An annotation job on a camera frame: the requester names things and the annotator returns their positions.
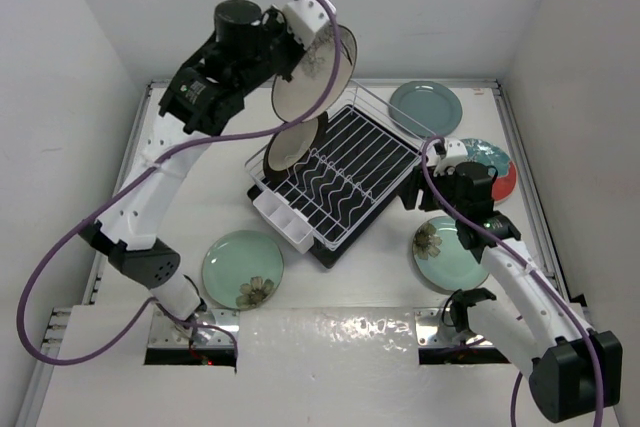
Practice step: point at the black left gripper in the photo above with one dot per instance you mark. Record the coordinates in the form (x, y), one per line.
(275, 22)

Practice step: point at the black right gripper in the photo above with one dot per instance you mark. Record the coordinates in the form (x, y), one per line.
(408, 191)

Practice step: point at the cream plate with branch design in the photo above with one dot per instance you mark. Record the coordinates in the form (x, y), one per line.
(291, 99)

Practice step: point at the green plate with flower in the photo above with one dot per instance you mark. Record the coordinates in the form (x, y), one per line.
(242, 270)
(441, 258)

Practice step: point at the dark rimmed cream plate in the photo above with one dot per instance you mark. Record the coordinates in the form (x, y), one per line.
(289, 150)

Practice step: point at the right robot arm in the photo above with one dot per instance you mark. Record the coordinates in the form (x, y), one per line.
(571, 368)

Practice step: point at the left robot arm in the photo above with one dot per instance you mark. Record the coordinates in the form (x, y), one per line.
(249, 46)

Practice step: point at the black drip tray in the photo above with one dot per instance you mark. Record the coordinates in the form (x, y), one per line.
(375, 182)

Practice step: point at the red and teal plate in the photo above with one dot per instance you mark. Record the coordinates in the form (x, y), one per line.
(496, 159)

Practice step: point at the plain teal plate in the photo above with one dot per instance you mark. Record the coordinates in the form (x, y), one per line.
(425, 109)

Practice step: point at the white cutlery holder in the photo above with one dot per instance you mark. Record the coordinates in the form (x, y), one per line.
(290, 223)

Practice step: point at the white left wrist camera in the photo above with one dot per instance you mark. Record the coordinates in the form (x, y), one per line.
(305, 19)

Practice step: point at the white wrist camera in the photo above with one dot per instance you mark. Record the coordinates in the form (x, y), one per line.
(450, 152)
(305, 19)

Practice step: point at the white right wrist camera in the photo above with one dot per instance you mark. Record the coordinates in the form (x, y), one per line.
(450, 152)

